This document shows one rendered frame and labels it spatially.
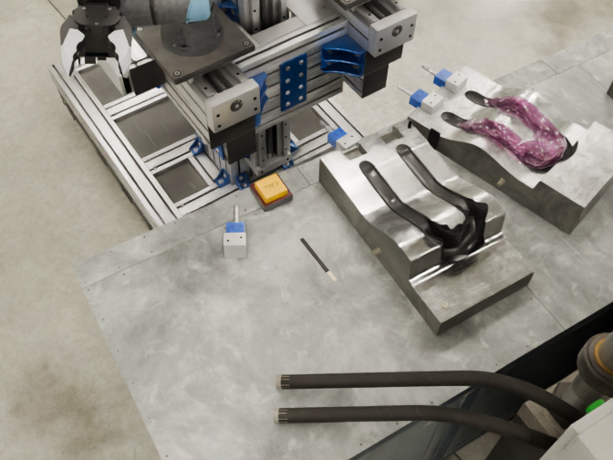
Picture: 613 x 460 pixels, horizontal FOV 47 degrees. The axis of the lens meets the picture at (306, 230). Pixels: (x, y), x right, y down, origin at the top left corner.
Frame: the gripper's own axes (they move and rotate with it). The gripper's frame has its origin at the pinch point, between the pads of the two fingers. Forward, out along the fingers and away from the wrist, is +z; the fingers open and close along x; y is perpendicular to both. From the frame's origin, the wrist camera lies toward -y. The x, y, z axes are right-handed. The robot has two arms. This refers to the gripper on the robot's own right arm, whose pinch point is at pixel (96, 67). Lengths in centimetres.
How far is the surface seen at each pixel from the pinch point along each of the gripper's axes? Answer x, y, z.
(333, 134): -54, 55, -37
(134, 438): 1, 147, 5
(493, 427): -68, 47, 45
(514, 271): -85, 49, 11
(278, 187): -38, 57, -22
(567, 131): -111, 44, -27
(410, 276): -62, 50, 9
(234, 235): -26, 57, -8
